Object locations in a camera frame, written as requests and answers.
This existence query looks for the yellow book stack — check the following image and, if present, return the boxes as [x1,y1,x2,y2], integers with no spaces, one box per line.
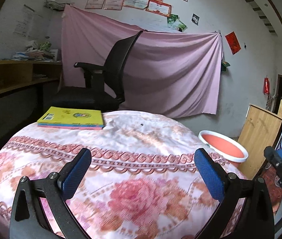
[37,107,105,130]

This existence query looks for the black office chair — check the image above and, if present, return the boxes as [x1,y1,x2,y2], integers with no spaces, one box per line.
[52,31,142,113]

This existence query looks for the pink hanging cloth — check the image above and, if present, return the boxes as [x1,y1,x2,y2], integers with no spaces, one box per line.
[61,6,223,118]

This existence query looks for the floral pink table cover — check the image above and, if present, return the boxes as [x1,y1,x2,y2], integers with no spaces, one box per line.
[0,111,239,238]

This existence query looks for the pile of papers on desk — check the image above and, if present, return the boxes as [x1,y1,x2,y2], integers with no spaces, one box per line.
[11,40,61,62]

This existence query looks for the red diamond wall paper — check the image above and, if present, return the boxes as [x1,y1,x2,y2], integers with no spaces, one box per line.
[225,31,241,55]

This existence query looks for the wooden cabinet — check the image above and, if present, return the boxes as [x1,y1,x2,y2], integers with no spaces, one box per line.
[238,104,282,179]

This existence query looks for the orange plastic bucket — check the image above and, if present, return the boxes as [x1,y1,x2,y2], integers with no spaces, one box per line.
[198,130,249,167]

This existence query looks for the red hanging ornament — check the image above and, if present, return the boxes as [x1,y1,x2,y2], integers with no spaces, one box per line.
[263,77,270,94]

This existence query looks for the wooden desk with shelves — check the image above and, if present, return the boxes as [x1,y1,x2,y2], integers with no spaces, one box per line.
[0,60,62,99]

